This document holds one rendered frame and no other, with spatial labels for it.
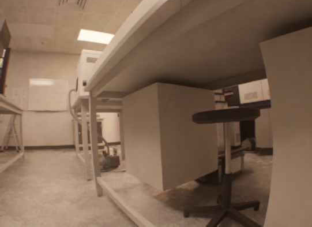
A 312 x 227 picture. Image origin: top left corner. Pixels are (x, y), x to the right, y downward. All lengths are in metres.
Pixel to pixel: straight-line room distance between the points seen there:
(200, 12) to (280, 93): 0.32
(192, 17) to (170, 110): 0.63
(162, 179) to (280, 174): 0.62
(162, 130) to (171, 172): 0.26
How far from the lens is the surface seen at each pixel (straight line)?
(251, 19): 0.56
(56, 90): 4.83
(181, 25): 0.43
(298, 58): 0.53
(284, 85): 0.52
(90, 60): 1.90
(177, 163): 0.97
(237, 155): 1.57
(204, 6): 0.40
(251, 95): 2.59
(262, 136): 2.47
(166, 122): 0.90
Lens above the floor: 0.58
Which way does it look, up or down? 5 degrees up
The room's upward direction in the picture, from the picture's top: 3 degrees counter-clockwise
